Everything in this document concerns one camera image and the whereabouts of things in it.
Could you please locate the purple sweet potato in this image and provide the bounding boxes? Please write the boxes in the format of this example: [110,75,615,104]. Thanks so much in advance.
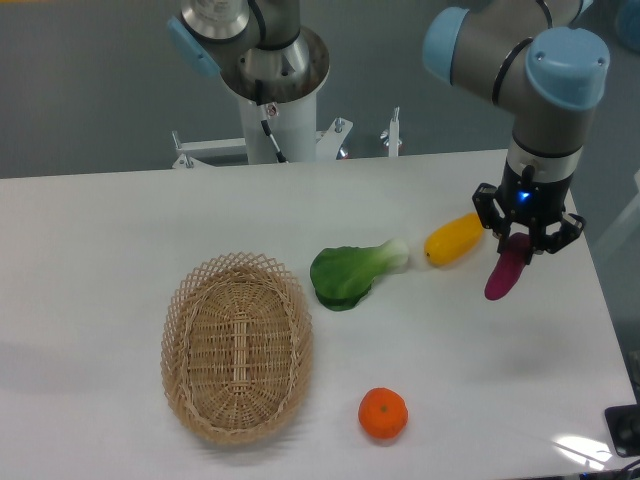
[484,232,530,301]

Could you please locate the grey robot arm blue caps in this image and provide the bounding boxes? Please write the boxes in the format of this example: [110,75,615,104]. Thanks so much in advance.
[167,1,610,258]

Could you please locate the orange mandarin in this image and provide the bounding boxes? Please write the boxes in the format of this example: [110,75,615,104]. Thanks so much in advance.
[358,387,409,440]

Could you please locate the black device at table edge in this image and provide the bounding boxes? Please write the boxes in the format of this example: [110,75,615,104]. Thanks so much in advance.
[604,404,639,458]

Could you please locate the yellow mango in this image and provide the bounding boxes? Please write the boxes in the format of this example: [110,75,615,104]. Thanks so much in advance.
[424,213,484,266]

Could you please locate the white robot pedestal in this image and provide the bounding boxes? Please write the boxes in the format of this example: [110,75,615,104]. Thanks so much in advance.
[238,92,317,165]

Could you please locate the green bok choy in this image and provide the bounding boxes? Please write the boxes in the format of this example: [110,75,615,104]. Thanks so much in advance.
[309,238,410,311]

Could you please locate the woven wicker basket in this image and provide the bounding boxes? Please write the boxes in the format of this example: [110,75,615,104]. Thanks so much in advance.
[160,252,313,446]

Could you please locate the white metal base frame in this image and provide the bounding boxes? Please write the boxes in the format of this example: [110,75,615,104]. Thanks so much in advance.
[171,106,403,169]

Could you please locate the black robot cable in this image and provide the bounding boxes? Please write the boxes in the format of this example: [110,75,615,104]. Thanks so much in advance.
[255,79,289,164]

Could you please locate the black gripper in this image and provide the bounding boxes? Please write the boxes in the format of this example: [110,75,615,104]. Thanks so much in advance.
[472,163,586,265]

